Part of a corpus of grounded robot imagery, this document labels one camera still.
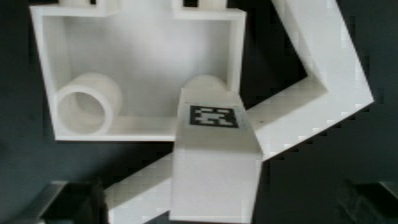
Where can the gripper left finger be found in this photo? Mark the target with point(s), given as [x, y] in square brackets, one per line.
[68, 204]

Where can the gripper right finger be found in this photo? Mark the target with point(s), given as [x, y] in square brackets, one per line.
[368, 203]

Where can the white chair leg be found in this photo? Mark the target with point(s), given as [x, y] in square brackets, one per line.
[215, 156]

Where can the white chair seat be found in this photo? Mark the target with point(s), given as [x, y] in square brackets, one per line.
[125, 48]

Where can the white U-shaped obstacle fence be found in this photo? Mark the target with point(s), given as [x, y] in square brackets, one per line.
[295, 114]

